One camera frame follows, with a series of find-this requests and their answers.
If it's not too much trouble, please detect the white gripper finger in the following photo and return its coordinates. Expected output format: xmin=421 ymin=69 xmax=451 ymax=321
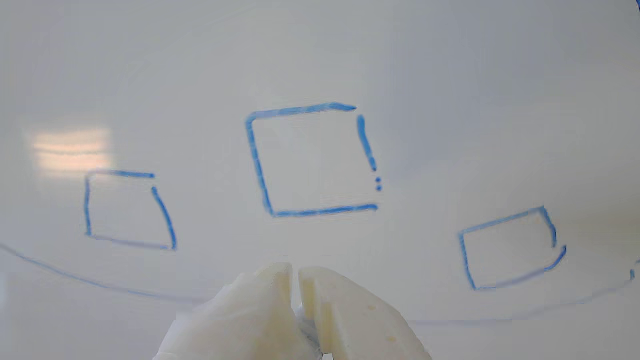
xmin=298 ymin=266 xmax=433 ymax=360
xmin=154 ymin=262 xmax=321 ymax=360

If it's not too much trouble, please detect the large whiteboard with metal frame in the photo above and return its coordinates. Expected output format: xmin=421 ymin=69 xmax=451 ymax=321
xmin=0 ymin=0 xmax=640 ymax=360

